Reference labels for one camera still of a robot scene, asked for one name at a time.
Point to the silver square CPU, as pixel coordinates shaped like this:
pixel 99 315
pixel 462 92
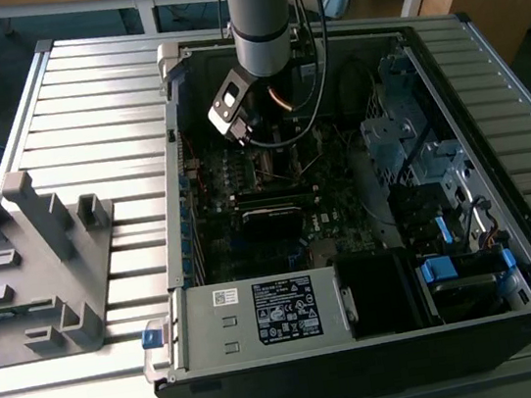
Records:
pixel 266 163

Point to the silver power supply unit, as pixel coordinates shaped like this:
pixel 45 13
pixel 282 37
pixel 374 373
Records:
pixel 204 326

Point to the green RAM stick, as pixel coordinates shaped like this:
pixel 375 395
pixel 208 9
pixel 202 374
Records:
pixel 14 312

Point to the blue case tab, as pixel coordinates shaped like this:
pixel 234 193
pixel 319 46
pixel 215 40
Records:
pixel 150 337

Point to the black open PC case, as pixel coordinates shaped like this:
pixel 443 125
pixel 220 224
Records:
pixel 369 372

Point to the black disk drive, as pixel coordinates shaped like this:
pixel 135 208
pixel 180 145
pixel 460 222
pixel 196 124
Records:
pixel 465 299

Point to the blue disk carrier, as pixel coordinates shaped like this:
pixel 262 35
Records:
pixel 437 269

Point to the green motherboard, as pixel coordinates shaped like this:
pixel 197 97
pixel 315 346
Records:
pixel 338 189

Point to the black RAM slot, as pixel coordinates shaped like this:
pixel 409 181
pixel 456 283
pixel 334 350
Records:
pixel 269 192
pixel 271 203

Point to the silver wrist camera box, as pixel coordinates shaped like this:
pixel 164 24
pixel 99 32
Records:
pixel 226 98

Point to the grey case release latch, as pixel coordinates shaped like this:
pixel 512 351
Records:
pixel 169 56

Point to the black graphics card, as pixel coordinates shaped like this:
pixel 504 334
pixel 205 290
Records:
pixel 275 232

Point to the black CPU socket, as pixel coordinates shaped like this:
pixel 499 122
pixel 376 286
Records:
pixel 257 180

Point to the grey plastic parts rack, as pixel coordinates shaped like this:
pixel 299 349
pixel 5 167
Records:
pixel 60 287

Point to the blue plastic bay latch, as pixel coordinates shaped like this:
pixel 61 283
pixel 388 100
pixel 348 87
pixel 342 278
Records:
pixel 509 268

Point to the grey chipset heatsink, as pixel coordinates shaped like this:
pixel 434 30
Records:
pixel 324 254

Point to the silver metal drive cage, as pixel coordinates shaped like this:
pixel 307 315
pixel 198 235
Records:
pixel 382 135

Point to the pale metal bay bracket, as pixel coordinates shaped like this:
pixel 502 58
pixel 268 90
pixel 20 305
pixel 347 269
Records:
pixel 442 154

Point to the small blue connector clip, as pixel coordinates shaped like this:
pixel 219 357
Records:
pixel 442 229

